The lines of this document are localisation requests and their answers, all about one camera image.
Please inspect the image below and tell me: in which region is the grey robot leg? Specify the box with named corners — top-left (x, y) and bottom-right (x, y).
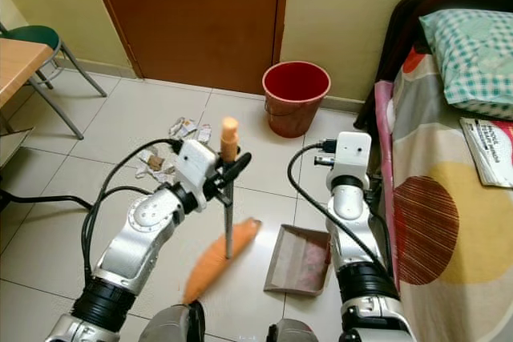
top-left (266, 318), bottom-right (313, 342)
top-left (138, 302), bottom-right (207, 342)

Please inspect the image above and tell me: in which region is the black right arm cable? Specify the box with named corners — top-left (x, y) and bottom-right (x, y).
top-left (287, 140), bottom-right (398, 279)

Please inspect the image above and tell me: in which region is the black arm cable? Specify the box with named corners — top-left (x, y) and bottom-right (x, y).
top-left (287, 140), bottom-right (398, 279)
top-left (82, 139), bottom-right (184, 283)

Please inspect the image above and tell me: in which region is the green checked pillow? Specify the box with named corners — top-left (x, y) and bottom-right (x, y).
top-left (419, 8), bottom-right (513, 121)

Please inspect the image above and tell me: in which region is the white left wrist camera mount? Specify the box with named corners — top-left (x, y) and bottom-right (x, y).
top-left (172, 139), bottom-right (219, 197)

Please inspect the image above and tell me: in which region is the grey robot left leg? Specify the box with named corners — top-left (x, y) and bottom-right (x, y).
top-left (138, 302), bottom-right (207, 342)

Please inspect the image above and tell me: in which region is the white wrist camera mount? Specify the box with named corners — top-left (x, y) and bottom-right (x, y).
top-left (172, 139), bottom-right (219, 197)
top-left (331, 131), bottom-right (373, 179)

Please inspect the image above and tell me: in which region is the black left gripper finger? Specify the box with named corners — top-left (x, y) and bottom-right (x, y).
top-left (220, 153), bottom-right (252, 186)

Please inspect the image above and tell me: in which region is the patterned bed sheet with circles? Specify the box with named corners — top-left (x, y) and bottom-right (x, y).
top-left (373, 46), bottom-right (513, 342)

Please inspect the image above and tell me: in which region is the grey robot right leg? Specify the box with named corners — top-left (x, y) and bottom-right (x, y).
top-left (266, 318), bottom-right (313, 342)

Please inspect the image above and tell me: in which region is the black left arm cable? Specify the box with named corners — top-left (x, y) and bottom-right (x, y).
top-left (82, 139), bottom-right (184, 283)

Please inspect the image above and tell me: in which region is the dark red bed headboard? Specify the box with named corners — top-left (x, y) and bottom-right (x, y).
top-left (354, 0), bottom-right (513, 131)

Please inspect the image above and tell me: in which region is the orange broom with metal stick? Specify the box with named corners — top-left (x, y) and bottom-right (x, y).
top-left (183, 115), bottom-right (263, 304)

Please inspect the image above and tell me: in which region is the brown wooden door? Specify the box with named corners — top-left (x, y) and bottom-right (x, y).
top-left (85, 0), bottom-right (292, 95)

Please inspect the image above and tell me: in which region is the light wooden table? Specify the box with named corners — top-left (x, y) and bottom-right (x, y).
top-left (0, 38), bottom-right (55, 107)

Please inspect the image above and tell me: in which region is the grey dustpan with red handle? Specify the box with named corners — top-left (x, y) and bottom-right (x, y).
top-left (264, 198), bottom-right (342, 296)

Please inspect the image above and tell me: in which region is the red plastic bucket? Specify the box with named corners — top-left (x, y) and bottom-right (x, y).
top-left (262, 61), bottom-right (332, 139)

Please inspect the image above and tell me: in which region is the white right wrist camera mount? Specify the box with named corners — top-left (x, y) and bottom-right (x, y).
top-left (331, 131), bottom-right (373, 179)

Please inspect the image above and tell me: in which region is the white printed booklet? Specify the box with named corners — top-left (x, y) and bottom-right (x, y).
top-left (459, 116), bottom-right (513, 189)

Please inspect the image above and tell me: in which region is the green chair with grey legs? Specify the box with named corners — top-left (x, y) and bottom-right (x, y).
top-left (0, 24), bottom-right (108, 140)

